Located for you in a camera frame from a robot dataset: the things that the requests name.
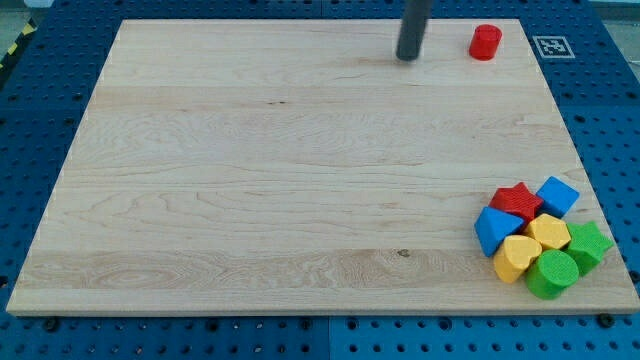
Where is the white fiducial marker tag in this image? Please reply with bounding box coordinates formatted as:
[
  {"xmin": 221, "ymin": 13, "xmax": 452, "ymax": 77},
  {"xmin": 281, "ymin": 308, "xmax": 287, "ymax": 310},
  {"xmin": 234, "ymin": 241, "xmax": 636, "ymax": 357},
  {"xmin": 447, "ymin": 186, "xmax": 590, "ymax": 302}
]
[{"xmin": 533, "ymin": 35, "xmax": 575, "ymax": 59}]

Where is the red cylinder block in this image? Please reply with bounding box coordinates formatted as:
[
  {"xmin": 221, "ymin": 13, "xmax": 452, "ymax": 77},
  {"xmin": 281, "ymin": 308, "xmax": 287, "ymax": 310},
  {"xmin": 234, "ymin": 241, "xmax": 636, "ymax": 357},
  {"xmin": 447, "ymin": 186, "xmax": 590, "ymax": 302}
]
[{"xmin": 468, "ymin": 24, "xmax": 503, "ymax": 61}]

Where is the yellow black hazard tape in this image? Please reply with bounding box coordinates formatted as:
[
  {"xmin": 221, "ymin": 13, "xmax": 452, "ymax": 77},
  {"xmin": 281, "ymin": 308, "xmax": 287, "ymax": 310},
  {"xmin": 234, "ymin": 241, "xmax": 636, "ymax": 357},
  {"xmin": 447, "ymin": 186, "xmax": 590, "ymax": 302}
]
[{"xmin": 1, "ymin": 18, "xmax": 38, "ymax": 73}]

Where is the blue triangle block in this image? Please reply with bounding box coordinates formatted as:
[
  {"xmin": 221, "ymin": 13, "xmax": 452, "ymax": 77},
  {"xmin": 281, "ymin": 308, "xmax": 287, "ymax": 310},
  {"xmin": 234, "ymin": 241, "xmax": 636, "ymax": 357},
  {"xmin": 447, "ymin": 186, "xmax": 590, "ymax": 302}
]
[{"xmin": 474, "ymin": 207, "xmax": 524, "ymax": 257}]

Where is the green star block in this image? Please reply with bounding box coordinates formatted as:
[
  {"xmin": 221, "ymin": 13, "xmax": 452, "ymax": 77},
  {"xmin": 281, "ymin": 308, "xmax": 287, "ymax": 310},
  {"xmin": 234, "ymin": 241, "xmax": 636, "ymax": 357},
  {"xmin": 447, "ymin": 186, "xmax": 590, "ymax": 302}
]
[{"xmin": 565, "ymin": 221, "xmax": 614, "ymax": 277}]

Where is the red star block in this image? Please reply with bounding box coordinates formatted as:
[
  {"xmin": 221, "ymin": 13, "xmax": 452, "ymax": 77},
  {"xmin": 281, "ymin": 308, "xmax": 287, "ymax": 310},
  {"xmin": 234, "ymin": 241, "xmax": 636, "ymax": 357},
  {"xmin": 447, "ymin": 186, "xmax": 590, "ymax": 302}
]
[{"xmin": 489, "ymin": 182, "xmax": 543, "ymax": 224}]

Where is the light wooden board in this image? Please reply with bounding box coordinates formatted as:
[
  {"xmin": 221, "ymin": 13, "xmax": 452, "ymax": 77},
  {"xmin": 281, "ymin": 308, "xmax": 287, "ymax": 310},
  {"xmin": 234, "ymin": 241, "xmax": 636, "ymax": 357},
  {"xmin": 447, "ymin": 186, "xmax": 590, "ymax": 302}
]
[{"xmin": 7, "ymin": 19, "xmax": 639, "ymax": 317}]

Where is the yellow heart block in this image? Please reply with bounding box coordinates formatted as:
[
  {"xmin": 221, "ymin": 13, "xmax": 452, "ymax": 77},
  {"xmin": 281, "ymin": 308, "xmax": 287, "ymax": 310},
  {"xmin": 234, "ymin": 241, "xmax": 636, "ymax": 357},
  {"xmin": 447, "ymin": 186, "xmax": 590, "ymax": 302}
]
[{"xmin": 493, "ymin": 235, "xmax": 542, "ymax": 283}]

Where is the blue cube block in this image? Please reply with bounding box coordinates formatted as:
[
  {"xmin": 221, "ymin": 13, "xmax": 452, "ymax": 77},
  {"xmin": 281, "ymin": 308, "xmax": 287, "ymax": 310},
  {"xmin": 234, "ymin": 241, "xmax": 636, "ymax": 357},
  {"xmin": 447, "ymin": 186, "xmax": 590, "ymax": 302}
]
[{"xmin": 535, "ymin": 176, "xmax": 580, "ymax": 218}]

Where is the green cylinder block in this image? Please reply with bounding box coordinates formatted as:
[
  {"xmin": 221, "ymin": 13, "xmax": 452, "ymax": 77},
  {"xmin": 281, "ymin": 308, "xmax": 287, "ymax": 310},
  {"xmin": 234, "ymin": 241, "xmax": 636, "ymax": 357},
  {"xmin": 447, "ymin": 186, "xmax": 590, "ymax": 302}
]
[{"xmin": 525, "ymin": 250, "xmax": 580, "ymax": 300}]

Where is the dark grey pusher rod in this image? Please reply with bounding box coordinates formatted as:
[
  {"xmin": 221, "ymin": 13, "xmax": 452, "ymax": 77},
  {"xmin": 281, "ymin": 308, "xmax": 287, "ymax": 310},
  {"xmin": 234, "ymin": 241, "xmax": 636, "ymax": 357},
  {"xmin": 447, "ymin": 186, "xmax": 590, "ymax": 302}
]
[{"xmin": 395, "ymin": 0, "xmax": 433, "ymax": 62}]

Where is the yellow hexagon block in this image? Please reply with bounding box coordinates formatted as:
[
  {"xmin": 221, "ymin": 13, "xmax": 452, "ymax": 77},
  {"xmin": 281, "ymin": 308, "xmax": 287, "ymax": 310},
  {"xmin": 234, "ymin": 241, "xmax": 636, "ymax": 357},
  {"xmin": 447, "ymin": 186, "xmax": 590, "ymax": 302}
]
[{"xmin": 523, "ymin": 214, "xmax": 571, "ymax": 250}]

